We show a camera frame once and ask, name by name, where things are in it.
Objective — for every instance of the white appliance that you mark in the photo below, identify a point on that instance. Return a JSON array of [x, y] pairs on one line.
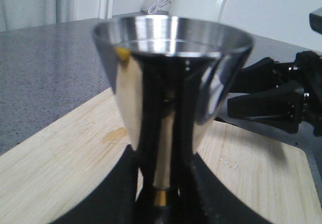
[[208, 10]]

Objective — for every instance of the steel double jigger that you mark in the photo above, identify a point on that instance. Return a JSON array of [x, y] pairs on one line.
[[169, 76]]

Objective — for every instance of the wooden cutting board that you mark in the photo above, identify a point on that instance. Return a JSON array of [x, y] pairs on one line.
[[53, 170]]

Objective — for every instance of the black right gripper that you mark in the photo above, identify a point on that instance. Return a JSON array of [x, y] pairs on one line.
[[297, 99]]

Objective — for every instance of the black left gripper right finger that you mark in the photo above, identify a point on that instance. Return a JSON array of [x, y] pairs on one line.
[[204, 199]]

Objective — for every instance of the grey curtain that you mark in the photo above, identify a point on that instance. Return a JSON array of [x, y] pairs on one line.
[[18, 14]]

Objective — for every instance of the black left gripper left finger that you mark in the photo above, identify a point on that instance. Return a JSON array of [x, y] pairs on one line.
[[112, 201]]

